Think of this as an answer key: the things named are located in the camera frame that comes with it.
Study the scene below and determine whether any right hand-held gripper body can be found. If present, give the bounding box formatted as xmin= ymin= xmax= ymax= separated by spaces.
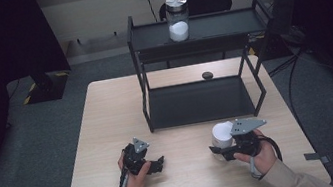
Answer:
xmin=225 ymin=114 xmax=272 ymax=161

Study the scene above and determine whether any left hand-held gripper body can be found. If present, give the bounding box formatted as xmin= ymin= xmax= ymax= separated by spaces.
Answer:
xmin=119 ymin=135 xmax=155 ymax=178

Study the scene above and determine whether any white lidded container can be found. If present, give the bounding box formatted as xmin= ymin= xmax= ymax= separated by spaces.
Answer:
xmin=207 ymin=119 xmax=240 ymax=163

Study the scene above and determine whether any black metal two-tier rack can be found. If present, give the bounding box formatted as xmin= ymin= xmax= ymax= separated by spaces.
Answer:
xmin=122 ymin=0 xmax=289 ymax=136

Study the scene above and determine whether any glass jar with silver lid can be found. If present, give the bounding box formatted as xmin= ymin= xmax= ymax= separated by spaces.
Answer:
xmin=162 ymin=0 xmax=194 ymax=44

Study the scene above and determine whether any person's left hand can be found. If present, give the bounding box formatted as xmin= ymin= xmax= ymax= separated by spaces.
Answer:
xmin=115 ymin=146 xmax=156 ymax=187

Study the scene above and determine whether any person's right hand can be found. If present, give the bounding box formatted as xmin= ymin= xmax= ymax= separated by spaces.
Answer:
xmin=230 ymin=126 xmax=281 ymax=181

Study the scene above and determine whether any small black round object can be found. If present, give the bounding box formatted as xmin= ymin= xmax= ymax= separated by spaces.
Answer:
xmin=201 ymin=70 xmax=215 ymax=82

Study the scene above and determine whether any black stand base yellow tape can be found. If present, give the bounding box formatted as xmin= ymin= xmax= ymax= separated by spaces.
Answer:
xmin=18 ymin=67 xmax=76 ymax=107

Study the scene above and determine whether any black equipment stand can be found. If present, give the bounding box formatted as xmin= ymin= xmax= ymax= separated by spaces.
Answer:
xmin=240 ymin=0 xmax=319 ymax=64

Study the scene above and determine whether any black chair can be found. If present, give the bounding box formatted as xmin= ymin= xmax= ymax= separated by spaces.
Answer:
xmin=156 ymin=0 xmax=242 ymax=70

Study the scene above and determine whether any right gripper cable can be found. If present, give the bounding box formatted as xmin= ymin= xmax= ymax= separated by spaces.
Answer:
xmin=244 ymin=131 xmax=287 ymax=183

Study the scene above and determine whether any black floor cable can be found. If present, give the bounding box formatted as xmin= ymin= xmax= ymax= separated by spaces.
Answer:
xmin=263 ymin=46 xmax=321 ymax=135

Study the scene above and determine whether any grey table bracket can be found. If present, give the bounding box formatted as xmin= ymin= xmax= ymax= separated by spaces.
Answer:
xmin=303 ymin=149 xmax=332 ymax=168

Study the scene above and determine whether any black power cable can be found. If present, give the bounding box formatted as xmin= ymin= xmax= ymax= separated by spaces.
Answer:
xmin=143 ymin=0 xmax=159 ymax=25

